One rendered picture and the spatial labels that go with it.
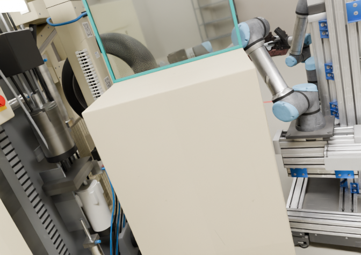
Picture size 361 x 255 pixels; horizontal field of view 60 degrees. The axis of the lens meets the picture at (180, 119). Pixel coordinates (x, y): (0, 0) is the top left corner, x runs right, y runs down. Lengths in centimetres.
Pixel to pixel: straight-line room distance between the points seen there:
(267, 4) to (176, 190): 730
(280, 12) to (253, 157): 720
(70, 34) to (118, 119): 76
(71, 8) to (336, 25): 127
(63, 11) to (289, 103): 116
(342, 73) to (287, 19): 635
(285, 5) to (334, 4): 635
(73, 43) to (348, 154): 142
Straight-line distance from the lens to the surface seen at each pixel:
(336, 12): 173
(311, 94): 166
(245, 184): 106
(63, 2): 165
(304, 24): 213
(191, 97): 92
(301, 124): 172
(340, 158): 165
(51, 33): 221
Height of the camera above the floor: 148
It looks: 19 degrees down
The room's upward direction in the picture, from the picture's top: 17 degrees counter-clockwise
